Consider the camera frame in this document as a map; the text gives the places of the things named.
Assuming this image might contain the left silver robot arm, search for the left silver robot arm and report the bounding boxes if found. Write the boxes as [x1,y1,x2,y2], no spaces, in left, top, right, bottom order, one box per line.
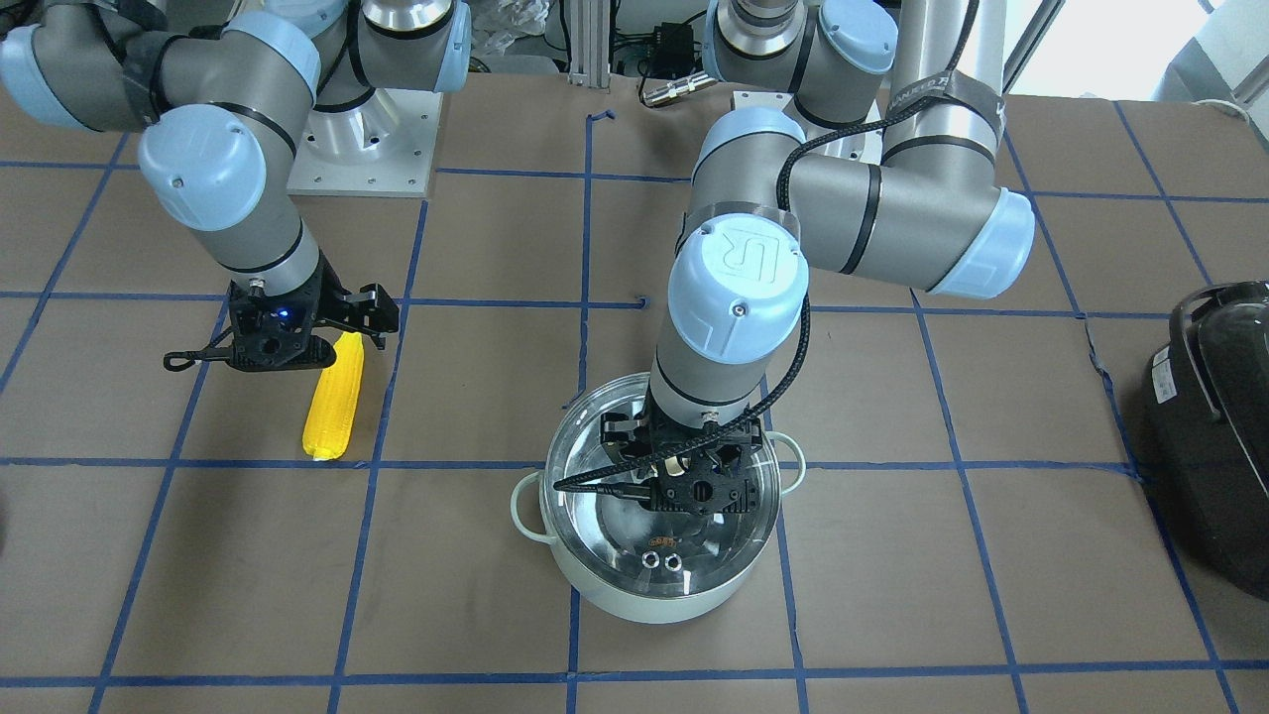
[552,1,1036,514]

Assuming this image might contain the dark rice cooker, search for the dark rice cooker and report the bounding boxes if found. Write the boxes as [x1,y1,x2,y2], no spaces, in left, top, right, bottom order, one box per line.
[1145,282,1268,600]

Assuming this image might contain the glass pot lid with knob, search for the glass pot lid with knob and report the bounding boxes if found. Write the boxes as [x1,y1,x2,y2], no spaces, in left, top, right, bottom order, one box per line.
[544,373,784,600]

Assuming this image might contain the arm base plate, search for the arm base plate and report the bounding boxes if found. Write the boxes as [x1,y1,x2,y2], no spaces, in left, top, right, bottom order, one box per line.
[732,89,888,160]
[288,89,445,198]

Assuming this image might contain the yellow plastic corn cob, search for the yellow plastic corn cob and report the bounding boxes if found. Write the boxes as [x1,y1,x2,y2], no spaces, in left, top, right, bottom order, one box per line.
[299,331,365,462]

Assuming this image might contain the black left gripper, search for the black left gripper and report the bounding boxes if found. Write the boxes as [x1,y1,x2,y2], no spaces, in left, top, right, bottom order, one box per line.
[595,402,764,515]

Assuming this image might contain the pale green cooking pot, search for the pale green cooking pot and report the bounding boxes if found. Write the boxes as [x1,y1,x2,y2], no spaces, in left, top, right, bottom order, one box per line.
[510,373,808,626]

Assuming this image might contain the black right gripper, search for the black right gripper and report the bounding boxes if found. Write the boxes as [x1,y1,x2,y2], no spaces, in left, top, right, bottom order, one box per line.
[228,254,401,372]

